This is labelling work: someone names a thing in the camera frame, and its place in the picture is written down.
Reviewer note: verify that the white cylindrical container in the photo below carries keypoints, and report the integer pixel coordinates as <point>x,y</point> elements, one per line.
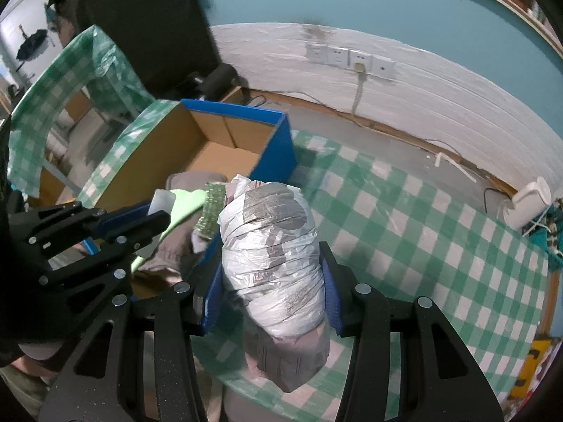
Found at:
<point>528,204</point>

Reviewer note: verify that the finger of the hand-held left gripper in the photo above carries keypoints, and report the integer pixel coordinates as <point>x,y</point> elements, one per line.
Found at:
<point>118,220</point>
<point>145,224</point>

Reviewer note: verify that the grey cloth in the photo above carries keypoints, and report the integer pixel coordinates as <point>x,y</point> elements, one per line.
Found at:
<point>191,181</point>

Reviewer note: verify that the yellow printed bag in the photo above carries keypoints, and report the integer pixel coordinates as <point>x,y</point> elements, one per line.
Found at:
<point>534,369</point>

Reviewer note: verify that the green checked tablecloth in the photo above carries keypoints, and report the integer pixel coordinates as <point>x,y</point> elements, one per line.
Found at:
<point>396,228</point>

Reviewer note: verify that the plastic cloth bundle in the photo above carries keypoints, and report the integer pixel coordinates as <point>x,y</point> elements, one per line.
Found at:
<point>268,246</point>

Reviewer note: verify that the green patterned pouch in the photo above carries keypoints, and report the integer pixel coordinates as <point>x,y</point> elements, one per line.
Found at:
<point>212,206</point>

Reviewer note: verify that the white wall socket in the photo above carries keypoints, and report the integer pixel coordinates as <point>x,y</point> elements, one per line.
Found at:
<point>360,58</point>
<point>383,68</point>
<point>316,54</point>
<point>338,56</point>

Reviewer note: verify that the blue-edged cardboard box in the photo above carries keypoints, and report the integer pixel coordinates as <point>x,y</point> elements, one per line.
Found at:
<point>220,154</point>

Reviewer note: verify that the black panel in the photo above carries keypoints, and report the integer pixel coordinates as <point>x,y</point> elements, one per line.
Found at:
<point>145,22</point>

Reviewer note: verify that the green checked plastic sheet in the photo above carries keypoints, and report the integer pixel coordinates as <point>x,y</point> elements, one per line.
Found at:
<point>44,83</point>

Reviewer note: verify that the teal cloth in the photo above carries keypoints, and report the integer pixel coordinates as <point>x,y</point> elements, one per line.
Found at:
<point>545,244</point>

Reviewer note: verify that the light green cloth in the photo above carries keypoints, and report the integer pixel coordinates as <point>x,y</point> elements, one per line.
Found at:
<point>187,202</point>

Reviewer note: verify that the person's left forearm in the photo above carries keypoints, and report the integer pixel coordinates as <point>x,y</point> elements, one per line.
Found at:
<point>26,373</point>

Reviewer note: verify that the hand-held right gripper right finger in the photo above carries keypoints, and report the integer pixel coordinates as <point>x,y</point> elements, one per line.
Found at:
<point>332,310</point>

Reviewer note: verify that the white tape strip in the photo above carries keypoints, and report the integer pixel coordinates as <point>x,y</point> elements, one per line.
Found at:
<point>462,169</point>

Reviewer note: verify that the black cylindrical device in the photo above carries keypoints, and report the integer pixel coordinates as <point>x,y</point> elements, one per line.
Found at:
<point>217,80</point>

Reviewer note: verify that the wooden cabinet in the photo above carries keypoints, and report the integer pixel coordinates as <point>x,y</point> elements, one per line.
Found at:
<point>77,106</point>

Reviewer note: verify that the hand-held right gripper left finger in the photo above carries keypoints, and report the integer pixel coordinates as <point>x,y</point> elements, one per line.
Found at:
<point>213,288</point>

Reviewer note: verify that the black umbrella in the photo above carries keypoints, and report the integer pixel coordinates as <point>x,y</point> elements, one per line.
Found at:
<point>31,46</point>

